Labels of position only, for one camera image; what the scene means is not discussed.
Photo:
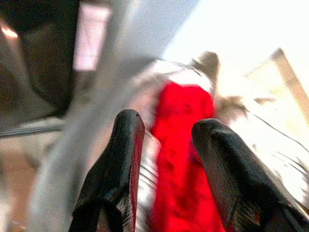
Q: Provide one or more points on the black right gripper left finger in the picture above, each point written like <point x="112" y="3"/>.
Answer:
<point x="116" y="169"/>

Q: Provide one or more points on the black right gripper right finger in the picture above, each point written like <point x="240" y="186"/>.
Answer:
<point x="231" y="164"/>

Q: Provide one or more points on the red cloth garment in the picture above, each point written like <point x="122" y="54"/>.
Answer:
<point x="181" y="154"/>

